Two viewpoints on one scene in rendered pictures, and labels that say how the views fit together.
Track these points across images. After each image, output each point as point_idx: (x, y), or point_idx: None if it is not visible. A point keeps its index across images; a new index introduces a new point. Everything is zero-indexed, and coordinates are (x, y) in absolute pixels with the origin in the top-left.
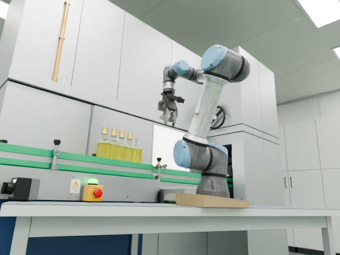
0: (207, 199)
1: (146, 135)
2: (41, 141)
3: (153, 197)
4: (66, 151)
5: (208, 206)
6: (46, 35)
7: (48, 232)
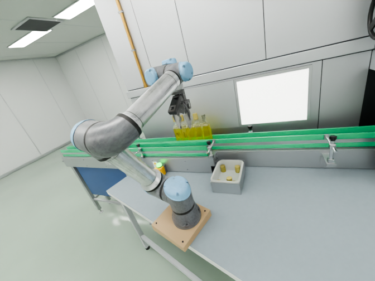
0: (153, 227)
1: (229, 97)
2: (158, 125)
3: (209, 169)
4: (171, 127)
5: (155, 231)
6: (127, 56)
7: None
